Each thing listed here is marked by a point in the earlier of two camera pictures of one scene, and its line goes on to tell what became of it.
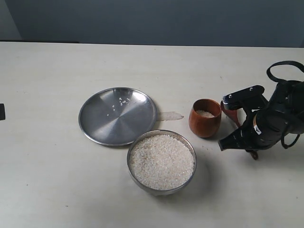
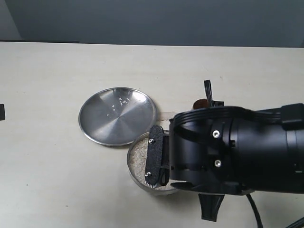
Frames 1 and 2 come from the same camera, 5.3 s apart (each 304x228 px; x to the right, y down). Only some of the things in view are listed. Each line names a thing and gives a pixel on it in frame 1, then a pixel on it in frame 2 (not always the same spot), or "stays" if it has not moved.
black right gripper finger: (249, 98) → (154, 161)
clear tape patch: (171, 116) stays
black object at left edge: (2, 113) stays
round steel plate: (116, 116) stays
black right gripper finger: (246, 137) → (210, 204)
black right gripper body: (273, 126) → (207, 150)
